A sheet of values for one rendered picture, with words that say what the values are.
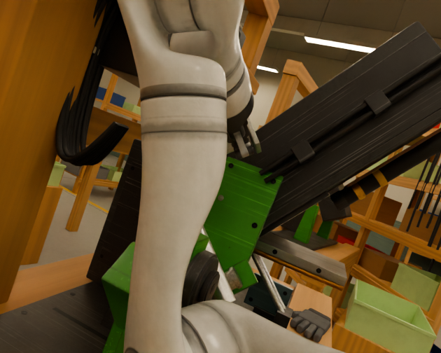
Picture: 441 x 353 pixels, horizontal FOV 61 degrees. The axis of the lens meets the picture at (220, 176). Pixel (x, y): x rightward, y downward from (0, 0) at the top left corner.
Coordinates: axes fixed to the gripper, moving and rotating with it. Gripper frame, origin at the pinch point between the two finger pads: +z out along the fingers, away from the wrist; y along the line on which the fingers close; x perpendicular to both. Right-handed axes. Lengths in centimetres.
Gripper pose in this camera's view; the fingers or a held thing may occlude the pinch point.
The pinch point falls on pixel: (237, 136)
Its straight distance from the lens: 59.5
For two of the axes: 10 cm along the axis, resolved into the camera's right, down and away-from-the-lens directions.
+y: -3.1, -8.9, 3.4
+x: -9.3, 3.6, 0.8
